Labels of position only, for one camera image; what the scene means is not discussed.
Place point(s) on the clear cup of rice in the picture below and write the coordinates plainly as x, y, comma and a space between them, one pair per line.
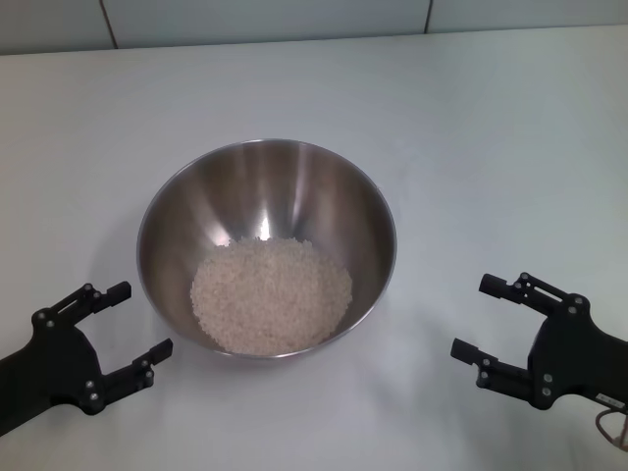
272, 294

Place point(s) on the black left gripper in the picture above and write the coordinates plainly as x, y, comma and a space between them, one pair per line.
54, 363

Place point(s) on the large stainless steel bowl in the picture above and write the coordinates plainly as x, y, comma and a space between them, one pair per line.
275, 196

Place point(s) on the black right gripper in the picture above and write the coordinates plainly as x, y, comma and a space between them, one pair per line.
574, 353

